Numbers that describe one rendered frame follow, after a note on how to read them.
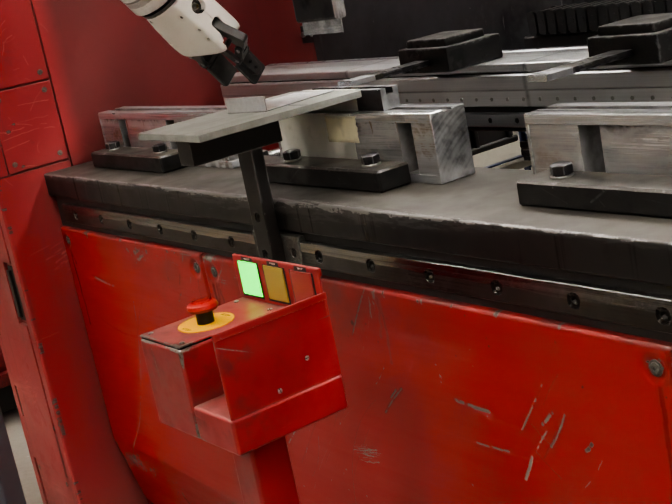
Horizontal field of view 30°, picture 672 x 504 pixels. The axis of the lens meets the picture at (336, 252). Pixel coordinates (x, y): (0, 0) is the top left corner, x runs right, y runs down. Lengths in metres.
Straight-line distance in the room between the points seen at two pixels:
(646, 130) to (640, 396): 0.28
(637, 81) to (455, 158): 0.26
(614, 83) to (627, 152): 0.35
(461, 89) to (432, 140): 0.34
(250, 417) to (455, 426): 0.27
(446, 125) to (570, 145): 0.25
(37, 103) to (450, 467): 1.26
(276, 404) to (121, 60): 1.28
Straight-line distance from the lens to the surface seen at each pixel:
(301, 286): 1.52
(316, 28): 1.85
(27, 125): 2.54
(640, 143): 1.38
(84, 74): 2.58
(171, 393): 1.57
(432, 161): 1.65
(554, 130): 1.47
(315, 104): 1.72
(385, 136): 1.72
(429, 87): 2.03
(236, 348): 1.43
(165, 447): 2.43
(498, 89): 1.90
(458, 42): 1.93
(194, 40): 1.69
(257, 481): 1.58
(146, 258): 2.22
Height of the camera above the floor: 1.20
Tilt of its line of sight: 14 degrees down
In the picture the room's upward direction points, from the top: 11 degrees counter-clockwise
